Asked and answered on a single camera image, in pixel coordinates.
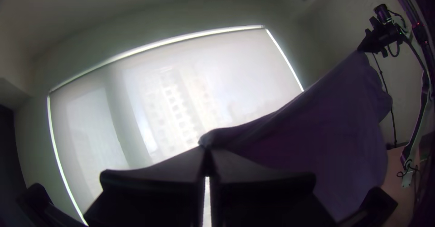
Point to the white window blind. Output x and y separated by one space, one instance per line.
153 101

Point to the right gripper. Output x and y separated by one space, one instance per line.
384 33

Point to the blue t-shirt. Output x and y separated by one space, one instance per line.
323 125

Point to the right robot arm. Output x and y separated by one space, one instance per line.
423 98

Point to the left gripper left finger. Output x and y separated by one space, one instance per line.
153 196

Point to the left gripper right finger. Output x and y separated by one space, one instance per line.
261 199

